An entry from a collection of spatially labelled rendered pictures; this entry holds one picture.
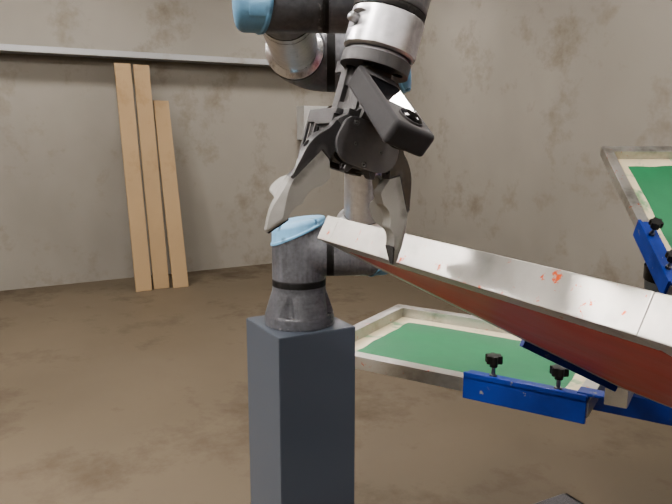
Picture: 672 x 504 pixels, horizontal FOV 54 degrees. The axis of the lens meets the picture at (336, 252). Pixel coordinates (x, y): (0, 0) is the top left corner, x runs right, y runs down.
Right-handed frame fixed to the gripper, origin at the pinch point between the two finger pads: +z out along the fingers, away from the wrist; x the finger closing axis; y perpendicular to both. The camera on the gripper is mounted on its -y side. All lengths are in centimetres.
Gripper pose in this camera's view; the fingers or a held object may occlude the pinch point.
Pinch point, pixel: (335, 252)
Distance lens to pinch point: 65.9
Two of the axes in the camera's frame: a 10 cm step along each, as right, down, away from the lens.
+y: -4.7, -1.5, 8.7
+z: -2.6, 9.7, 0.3
